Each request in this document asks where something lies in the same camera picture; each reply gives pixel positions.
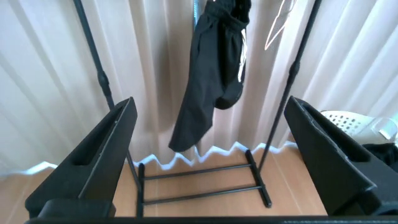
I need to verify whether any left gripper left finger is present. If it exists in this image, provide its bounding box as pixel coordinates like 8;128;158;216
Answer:
24;96;138;218

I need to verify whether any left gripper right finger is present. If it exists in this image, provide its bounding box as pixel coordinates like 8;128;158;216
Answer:
284;95;398;217

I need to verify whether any black garment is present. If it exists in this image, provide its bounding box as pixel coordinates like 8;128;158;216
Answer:
362;142;398;174
168;0;252;153

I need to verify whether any white laundry basket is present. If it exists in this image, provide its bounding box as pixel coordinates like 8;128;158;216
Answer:
320;110;398;146

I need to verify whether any black clothes rack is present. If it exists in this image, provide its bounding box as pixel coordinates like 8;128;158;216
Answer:
73;0;323;218

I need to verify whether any pink clothes hanger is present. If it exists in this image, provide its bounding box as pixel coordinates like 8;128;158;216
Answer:
264;0;298;51

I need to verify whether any beige curtain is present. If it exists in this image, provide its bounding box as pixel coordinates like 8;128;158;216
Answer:
0;0;398;178

